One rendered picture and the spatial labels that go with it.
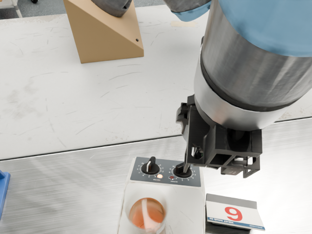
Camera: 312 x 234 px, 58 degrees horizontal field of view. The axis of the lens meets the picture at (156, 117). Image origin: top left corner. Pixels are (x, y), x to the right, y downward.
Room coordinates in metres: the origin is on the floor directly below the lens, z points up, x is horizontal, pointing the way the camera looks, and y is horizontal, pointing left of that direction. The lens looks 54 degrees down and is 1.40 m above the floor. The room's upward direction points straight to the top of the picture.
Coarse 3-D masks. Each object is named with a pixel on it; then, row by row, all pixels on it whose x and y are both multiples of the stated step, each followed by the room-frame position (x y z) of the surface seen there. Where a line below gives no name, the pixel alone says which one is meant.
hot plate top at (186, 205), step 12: (168, 192) 0.16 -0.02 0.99; (180, 192) 0.16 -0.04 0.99; (192, 192) 0.16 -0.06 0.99; (180, 204) 0.14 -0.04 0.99; (192, 204) 0.14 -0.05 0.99; (120, 216) 0.12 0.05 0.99; (168, 216) 0.12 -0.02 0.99; (180, 216) 0.12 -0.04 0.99; (192, 216) 0.12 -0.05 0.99; (120, 228) 0.11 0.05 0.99; (168, 228) 0.11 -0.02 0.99; (180, 228) 0.11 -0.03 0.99; (192, 228) 0.11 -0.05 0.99
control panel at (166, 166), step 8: (136, 160) 0.24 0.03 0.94; (144, 160) 0.24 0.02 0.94; (160, 160) 0.24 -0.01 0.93; (168, 160) 0.24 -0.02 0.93; (136, 168) 0.22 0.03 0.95; (160, 168) 0.22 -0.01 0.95; (168, 168) 0.22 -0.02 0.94; (192, 168) 0.22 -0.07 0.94; (136, 176) 0.20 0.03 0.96; (144, 176) 0.20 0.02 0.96; (152, 176) 0.20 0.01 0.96; (168, 176) 0.20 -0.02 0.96; (176, 176) 0.20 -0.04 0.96; (192, 176) 0.20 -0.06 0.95; (176, 184) 0.18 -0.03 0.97; (184, 184) 0.18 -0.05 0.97; (192, 184) 0.18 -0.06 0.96; (200, 184) 0.18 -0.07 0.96
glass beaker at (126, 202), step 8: (136, 192) 0.13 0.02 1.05; (144, 192) 0.14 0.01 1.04; (152, 192) 0.14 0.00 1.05; (160, 192) 0.13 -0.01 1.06; (128, 200) 0.12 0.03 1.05; (136, 200) 0.13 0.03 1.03; (160, 200) 0.13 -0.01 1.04; (128, 208) 0.12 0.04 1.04; (168, 208) 0.11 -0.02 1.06; (128, 216) 0.10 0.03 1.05; (136, 224) 0.09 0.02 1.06; (160, 224) 0.09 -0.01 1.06; (136, 232) 0.09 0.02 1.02; (144, 232) 0.09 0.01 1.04; (152, 232) 0.09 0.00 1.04; (160, 232) 0.09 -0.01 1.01
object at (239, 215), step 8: (208, 208) 0.16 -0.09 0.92; (216, 208) 0.16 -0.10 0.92; (224, 208) 0.16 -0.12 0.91; (232, 208) 0.16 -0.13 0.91; (240, 208) 0.16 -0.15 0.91; (216, 216) 0.14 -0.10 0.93; (224, 216) 0.14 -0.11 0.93; (232, 216) 0.14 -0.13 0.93; (240, 216) 0.14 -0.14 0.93; (248, 216) 0.14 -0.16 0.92; (256, 216) 0.14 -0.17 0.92; (256, 224) 0.13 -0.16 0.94
